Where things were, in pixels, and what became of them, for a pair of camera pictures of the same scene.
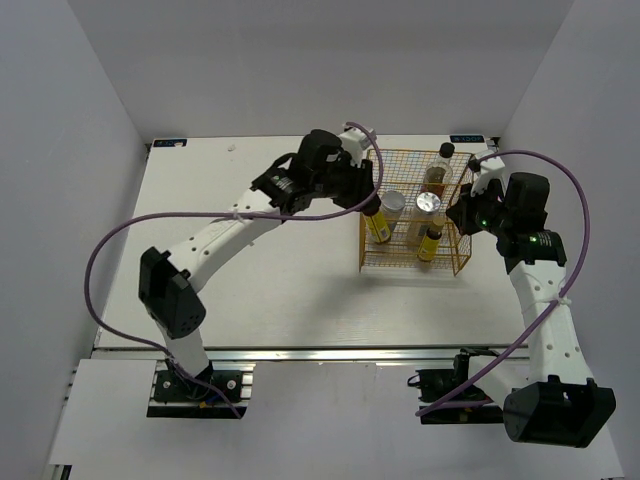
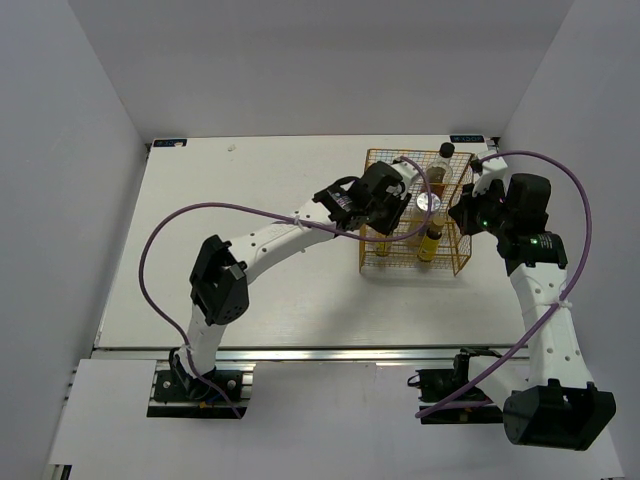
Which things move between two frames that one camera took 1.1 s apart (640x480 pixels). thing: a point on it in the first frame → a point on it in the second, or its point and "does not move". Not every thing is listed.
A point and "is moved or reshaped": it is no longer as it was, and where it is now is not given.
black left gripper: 361,183 → 399,205
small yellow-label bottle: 377,227 is moved or reshaped
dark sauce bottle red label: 439,174 does not move
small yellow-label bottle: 429,244 does not move
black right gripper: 460,215 does not move
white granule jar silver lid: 427,206 does not move
